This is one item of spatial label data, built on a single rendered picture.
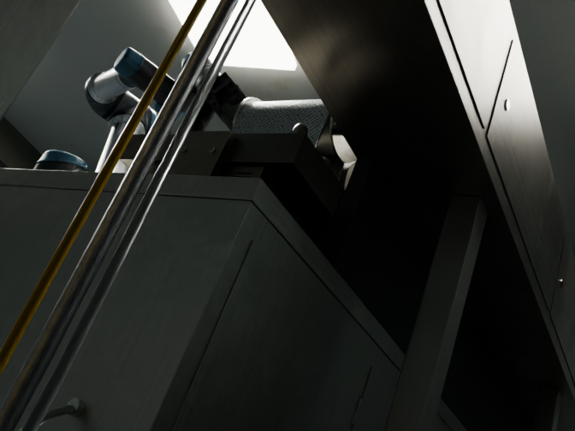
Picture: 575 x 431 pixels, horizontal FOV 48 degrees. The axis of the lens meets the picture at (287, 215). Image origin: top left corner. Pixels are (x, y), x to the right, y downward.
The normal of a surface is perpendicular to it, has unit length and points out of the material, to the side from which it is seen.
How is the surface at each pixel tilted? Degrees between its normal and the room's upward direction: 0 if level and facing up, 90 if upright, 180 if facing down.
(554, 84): 180
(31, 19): 90
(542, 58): 180
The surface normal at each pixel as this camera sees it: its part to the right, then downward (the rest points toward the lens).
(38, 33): 0.83, 0.07
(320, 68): -0.34, 0.84
